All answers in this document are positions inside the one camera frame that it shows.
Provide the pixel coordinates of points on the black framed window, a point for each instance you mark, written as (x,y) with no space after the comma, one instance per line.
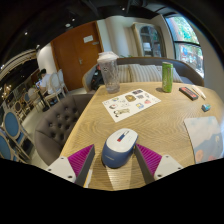
(186,43)

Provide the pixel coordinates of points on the black and red flat box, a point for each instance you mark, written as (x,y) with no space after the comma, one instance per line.
(188,93)

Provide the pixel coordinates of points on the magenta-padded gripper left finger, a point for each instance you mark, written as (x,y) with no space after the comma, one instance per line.
(61,168)

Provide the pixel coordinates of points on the white and blue computer mouse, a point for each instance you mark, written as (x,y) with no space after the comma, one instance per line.
(118,148)

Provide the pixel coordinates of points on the white sticker sheet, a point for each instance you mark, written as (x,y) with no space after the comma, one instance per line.
(130,104)

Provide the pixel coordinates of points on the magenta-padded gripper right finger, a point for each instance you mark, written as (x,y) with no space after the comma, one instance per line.
(166,165)

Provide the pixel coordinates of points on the grey curved sofa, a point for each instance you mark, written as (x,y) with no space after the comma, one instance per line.
(190,71)

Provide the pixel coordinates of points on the black backpack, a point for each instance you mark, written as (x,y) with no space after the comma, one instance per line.
(96,80)

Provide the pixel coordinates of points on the white door sign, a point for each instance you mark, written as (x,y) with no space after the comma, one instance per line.
(88,39)

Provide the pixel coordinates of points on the glass door cabinet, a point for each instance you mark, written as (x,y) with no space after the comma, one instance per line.
(148,40)

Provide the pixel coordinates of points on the clear plastic shaker bottle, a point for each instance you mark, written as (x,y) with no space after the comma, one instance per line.
(109,75)

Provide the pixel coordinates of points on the green drink can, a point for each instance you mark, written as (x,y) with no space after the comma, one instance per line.
(167,77)

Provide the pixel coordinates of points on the person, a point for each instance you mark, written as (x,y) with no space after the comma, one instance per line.
(44,81)

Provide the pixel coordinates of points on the grey tufted armchair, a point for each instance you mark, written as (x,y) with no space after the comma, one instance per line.
(56,126)

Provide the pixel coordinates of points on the group of blue chairs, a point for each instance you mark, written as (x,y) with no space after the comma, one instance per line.
(11,125)

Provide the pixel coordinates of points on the striped cushion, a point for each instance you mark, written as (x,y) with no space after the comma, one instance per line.
(145,73)
(124,74)
(176,76)

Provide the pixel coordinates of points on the small teal pack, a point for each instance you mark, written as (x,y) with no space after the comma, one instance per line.
(206,107)

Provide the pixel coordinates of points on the brown wooden door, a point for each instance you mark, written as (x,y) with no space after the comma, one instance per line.
(71,60)

